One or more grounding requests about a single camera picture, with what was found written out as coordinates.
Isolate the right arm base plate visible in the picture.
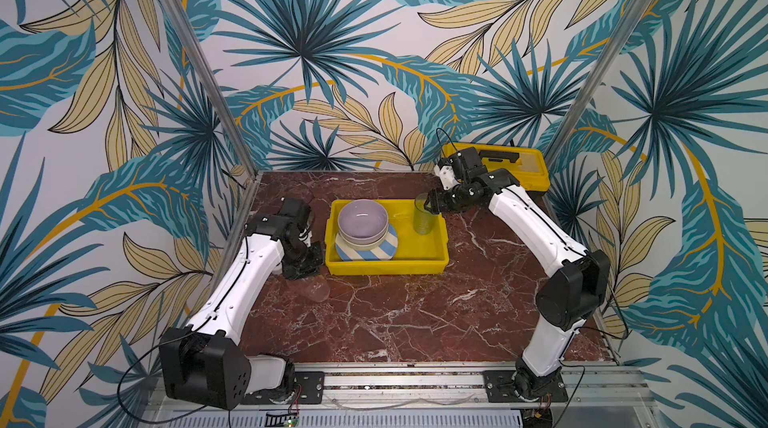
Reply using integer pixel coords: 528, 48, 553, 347
482, 369, 569, 404

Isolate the aluminium front rail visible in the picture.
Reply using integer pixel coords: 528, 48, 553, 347
143, 361, 655, 411

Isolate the pink translucent cup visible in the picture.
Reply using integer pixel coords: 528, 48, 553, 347
287, 275, 330, 303

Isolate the yellow black toolbox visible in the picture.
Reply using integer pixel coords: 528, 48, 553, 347
441, 143, 550, 194

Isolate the pale green bowl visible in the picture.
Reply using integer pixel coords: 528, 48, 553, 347
338, 230, 389, 250

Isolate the yellow plastic bin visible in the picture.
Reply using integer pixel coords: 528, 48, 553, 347
325, 199, 449, 276

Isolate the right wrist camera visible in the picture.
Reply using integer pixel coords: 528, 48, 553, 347
433, 165, 460, 191

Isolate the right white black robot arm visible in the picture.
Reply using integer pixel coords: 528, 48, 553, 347
425, 147, 610, 401

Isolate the lilac bowl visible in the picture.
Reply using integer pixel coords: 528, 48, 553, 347
338, 199, 389, 237

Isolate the grey translucent cup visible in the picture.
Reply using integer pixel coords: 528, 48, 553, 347
413, 193, 437, 236

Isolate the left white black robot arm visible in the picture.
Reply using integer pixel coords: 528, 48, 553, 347
159, 198, 323, 410

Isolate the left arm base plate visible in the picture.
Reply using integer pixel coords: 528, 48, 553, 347
261, 371, 325, 406

